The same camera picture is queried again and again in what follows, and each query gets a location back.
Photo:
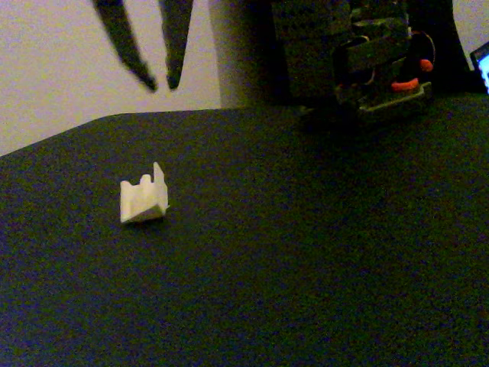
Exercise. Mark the small white plastic object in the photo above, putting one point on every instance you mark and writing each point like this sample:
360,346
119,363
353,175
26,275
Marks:
143,199

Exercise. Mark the black and orange clamp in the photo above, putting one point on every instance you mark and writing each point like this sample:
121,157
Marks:
405,85

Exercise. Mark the dark navy desk mat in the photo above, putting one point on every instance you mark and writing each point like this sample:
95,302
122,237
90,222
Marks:
244,248

